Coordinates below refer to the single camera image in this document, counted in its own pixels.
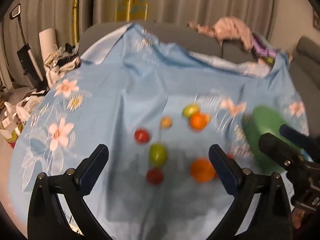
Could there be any red cherry tomato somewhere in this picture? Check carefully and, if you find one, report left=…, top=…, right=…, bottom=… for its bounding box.
left=146, top=168, right=164, bottom=185
left=134, top=129, right=150, bottom=144

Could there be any light blue floral cloth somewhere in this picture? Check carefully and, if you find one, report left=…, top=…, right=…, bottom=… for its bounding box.
left=8, top=24, right=309, bottom=239

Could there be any oval green fruit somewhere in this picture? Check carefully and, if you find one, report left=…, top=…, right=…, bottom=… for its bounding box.
left=149, top=143, right=168, bottom=167

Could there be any yellow patterned curtain panel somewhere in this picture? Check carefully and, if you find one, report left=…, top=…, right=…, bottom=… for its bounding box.
left=115, top=0, right=148, bottom=22

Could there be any black upright vacuum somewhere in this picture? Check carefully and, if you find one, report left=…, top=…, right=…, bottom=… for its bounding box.
left=10, top=3, right=44, bottom=90

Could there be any round green fruit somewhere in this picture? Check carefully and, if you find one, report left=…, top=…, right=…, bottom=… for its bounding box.
left=182, top=103, right=201, bottom=119

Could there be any green plastic bowl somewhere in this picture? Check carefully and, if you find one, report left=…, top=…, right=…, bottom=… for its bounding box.
left=244, top=105, right=300, bottom=175

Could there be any small tan round fruit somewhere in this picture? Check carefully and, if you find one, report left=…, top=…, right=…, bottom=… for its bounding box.
left=160, top=116, right=173, bottom=129

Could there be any white paper roll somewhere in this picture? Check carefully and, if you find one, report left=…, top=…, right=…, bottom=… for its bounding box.
left=39, top=28, right=57, bottom=61

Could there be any purple folded cloth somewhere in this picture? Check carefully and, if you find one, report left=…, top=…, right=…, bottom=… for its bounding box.
left=253, top=35, right=277, bottom=58

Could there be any pink crumpled garment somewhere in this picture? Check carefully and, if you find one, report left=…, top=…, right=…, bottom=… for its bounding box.
left=187, top=16, right=253, bottom=52

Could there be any grey sofa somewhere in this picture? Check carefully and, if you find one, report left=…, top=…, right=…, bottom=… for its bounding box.
left=79, top=21, right=319, bottom=118

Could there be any pile of clutter bags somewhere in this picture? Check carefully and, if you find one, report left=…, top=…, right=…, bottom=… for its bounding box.
left=43, top=43, right=81, bottom=88

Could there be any orange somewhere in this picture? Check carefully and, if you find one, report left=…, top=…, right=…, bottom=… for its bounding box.
left=189, top=113, right=211, bottom=131
left=190, top=158, right=216, bottom=183

